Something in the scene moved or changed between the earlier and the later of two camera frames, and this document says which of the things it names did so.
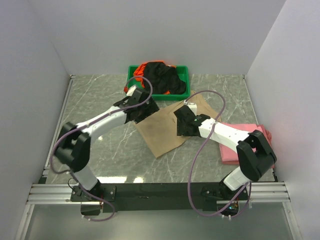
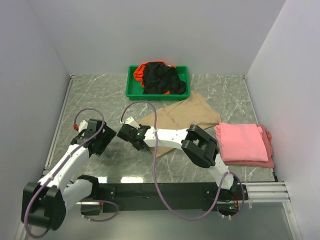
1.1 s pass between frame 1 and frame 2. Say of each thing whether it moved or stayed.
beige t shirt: stayed
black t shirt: stayed
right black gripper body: moved
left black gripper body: moved
